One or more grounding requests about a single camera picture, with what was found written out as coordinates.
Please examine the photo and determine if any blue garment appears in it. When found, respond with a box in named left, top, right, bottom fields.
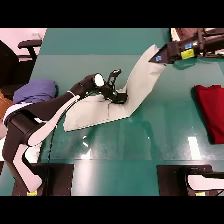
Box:
left=12, top=78, right=60, bottom=105

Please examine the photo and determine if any red T-shirt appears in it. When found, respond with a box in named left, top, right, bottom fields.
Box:
left=191, top=84, right=224, bottom=145

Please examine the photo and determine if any brown garment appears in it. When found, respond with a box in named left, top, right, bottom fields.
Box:
left=0, top=89, right=15, bottom=122

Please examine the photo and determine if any white T-shirt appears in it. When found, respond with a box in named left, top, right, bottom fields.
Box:
left=62, top=43, right=167, bottom=133

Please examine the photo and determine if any black cable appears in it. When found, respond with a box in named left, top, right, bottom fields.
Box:
left=45, top=113, right=68, bottom=165

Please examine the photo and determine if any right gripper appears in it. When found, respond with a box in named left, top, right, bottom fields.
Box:
left=164, top=38, right=204, bottom=64

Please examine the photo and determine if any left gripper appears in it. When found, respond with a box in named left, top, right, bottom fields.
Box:
left=101, top=84, right=129, bottom=105

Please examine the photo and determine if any black office chair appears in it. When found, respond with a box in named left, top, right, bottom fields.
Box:
left=0, top=38, right=44, bottom=98

